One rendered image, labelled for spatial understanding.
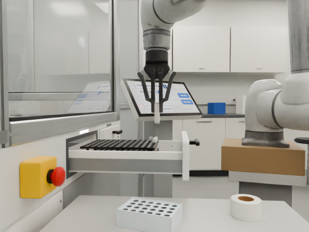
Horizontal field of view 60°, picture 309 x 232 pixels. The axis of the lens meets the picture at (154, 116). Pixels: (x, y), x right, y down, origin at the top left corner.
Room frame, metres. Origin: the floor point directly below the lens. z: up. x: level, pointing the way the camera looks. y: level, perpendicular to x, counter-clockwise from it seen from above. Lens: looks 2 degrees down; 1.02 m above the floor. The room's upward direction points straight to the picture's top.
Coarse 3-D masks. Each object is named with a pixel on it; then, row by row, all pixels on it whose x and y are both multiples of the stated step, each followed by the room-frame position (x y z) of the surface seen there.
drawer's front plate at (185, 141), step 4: (184, 132) 0.94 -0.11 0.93; (184, 136) 0.81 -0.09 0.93; (184, 140) 0.71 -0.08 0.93; (188, 140) 0.71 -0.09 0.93; (184, 144) 0.71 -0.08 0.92; (188, 144) 0.71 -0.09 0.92; (184, 148) 0.71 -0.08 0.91; (188, 148) 0.71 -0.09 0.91; (184, 152) 0.71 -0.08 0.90; (188, 152) 0.71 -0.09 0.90; (184, 156) 0.71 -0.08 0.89; (188, 156) 0.71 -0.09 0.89; (184, 160) 0.71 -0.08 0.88; (188, 160) 0.71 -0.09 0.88; (184, 164) 0.71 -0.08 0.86; (188, 164) 0.71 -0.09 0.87; (184, 168) 0.71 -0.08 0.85; (188, 168) 0.71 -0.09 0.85; (184, 172) 0.71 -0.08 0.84; (188, 172) 0.71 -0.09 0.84; (184, 176) 0.71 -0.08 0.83; (188, 176) 0.71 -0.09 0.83; (184, 180) 0.71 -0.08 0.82; (188, 180) 0.71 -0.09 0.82
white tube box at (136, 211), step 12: (132, 204) 0.60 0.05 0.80; (144, 204) 0.60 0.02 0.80; (156, 204) 0.60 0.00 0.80; (168, 204) 0.61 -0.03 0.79; (180, 204) 0.60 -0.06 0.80; (120, 216) 0.57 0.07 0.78; (132, 216) 0.56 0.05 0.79; (144, 216) 0.55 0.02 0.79; (156, 216) 0.54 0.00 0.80; (168, 216) 0.55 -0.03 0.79; (180, 216) 0.59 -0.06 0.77; (132, 228) 0.56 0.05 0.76; (144, 228) 0.55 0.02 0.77; (156, 228) 0.54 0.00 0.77; (168, 228) 0.53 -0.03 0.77
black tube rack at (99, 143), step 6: (90, 144) 0.84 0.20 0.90; (96, 144) 0.84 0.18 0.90; (102, 144) 0.84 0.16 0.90; (108, 144) 0.84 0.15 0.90; (114, 144) 0.84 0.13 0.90; (120, 144) 0.84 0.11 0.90; (126, 144) 0.84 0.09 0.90; (132, 144) 0.84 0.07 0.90; (138, 144) 0.84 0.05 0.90; (144, 144) 0.84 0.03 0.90; (96, 150) 0.88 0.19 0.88; (102, 150) 0.90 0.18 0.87; (108, 150) 0.90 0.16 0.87; (114, 150) 0.90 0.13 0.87; (120, 150) 0.90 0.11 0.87; (126, 150) 0.90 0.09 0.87; (132, 150) 0.91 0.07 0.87; (138, 150) 0.91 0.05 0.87; (144, 150) 0.91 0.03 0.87; (150, 150) 0.86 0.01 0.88
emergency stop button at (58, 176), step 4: (56, 168) 0.54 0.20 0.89; (60, 168) 0.54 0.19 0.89; (52, 172) 0.54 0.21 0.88; (56, 172) 0.53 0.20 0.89; (60, 172) 0.54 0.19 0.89; (64, 172) 0.55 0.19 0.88; (52, 176) 0.53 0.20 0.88; (56, 176) 0.53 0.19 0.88; (60, 176) 0.53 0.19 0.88; (64, 176) 0.55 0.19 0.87; (52, 180) 0.53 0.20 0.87; (56, 180) 0.53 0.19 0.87; (60, 180) 0.53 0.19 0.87; (64, 180) 0.56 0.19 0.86; (56, 184) 0.53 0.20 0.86; (60, 184) 0.54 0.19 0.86
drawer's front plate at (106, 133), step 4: (104, 128) 1.10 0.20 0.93; (108, 128) 1.11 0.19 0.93; (112, 128) 1.18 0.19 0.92; (116, 128) 1.26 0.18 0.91; (100, 132) 1.05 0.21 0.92; (104, 132) 1.06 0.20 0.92; (108, 132) 1.11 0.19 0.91; (100, 136) 1.05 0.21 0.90; (104, 136) 1.06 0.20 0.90; (108, 136) 1.11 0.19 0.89; (112, 136) 1.18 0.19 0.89; (116, 136) 1.26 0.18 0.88
